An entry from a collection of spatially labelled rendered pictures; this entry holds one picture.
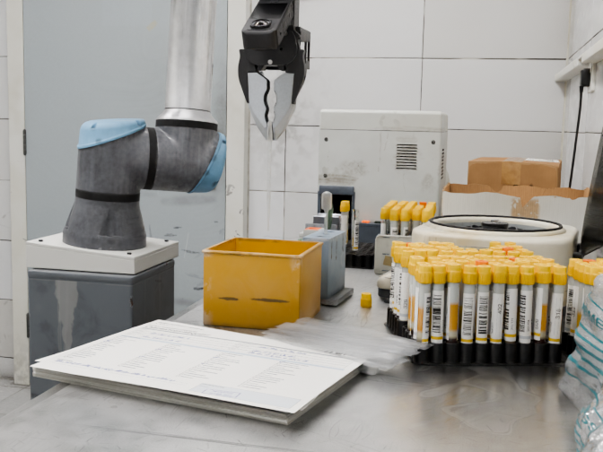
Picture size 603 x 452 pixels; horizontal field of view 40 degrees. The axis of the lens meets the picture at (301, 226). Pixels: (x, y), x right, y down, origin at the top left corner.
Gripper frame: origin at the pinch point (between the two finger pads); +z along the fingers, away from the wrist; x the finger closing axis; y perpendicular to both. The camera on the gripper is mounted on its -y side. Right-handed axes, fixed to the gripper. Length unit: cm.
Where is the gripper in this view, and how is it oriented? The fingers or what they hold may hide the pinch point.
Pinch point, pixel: (270, 130)
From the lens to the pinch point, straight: 111.0
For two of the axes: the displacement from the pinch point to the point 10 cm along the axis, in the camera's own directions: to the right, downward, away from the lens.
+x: -9.7, -0.5, 2.3
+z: -0.3, 9.9, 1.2
